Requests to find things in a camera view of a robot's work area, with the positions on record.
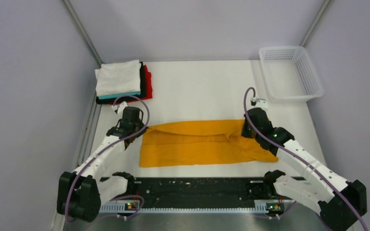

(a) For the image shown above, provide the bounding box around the right corner aluminium post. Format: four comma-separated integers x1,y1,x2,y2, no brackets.
300,0,335,48

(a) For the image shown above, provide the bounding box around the black folded t-shirt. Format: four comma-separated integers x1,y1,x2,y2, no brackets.
95,60,147,104

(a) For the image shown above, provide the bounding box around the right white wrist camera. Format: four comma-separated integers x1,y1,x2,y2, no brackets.
251,97,268,112

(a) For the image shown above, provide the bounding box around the yellow t-shirt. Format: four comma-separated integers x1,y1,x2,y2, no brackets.
139,119,278,167

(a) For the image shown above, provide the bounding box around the left corner aluminium post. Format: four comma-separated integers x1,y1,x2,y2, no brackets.
60,0,103,66

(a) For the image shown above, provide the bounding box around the corner aluminium post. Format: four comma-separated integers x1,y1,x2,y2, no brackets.
300,0,335,48
60,0,103,66

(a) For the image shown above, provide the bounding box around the white slotted cable duct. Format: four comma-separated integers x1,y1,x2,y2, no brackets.
99,201,285,215

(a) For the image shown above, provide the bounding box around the teal folded t-shirt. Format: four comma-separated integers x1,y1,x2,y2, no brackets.
97,91,141,100

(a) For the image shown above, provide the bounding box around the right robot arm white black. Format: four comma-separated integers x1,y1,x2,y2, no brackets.
242,107,368,231

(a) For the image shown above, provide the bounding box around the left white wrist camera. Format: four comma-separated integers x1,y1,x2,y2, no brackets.
111,101,128,115

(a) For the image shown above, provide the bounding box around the white plastic basket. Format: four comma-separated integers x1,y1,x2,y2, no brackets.
259,46,324,103

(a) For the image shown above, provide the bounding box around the left aluminium frame rail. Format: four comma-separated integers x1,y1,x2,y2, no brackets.
71,93,102,172

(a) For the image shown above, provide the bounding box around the purple cable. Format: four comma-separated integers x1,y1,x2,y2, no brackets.
64,94,150,223
243,87,369,231

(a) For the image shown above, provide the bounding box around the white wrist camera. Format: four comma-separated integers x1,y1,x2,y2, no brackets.
111,101,128,115
251,97,268,112

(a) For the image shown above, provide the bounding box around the red folded t-shirt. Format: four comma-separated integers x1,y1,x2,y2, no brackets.
115,62,153,104

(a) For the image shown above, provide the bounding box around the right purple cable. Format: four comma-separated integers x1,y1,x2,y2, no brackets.
243,87,369,231

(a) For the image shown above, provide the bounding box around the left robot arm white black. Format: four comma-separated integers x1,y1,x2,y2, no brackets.
56,106,147,222

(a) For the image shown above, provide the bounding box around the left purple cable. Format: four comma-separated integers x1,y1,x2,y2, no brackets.
64,94,150,223

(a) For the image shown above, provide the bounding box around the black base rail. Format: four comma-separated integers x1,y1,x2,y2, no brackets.
76,173,331,209

